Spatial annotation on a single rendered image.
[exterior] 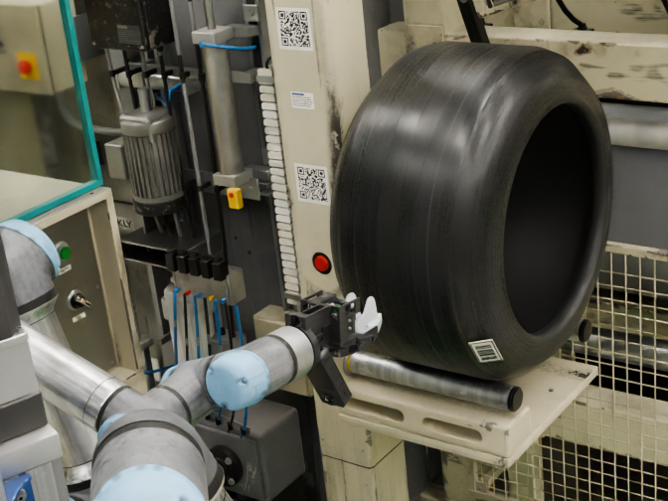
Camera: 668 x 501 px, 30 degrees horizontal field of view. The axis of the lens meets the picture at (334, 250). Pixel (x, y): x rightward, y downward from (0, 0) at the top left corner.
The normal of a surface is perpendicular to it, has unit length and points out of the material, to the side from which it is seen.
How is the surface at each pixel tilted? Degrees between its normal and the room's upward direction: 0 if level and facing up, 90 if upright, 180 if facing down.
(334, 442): 90
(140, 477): 4
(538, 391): 0
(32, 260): 75
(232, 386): 83
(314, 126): 90
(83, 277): 90
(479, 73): 17
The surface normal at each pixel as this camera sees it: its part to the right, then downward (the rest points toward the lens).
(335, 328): -0.58, 0.25
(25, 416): 0.56, 0.27
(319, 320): 0.81, 0.14
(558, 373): -0.11, -0.92
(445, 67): -0.25, -0.79
